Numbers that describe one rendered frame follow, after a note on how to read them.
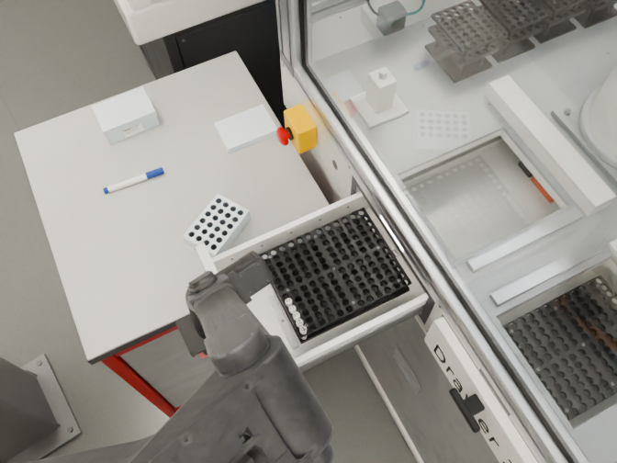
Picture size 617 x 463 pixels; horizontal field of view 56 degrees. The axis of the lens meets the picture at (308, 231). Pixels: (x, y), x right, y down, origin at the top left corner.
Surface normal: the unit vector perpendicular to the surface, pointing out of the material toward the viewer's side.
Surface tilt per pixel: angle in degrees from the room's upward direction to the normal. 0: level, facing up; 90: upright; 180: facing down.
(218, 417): 38
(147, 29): 90
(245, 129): 0
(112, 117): 0
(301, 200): 0
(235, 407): 34
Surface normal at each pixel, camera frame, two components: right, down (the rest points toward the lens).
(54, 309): -0.02, -0.47
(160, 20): 0.45, 0.78
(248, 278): 0.44, -0.07
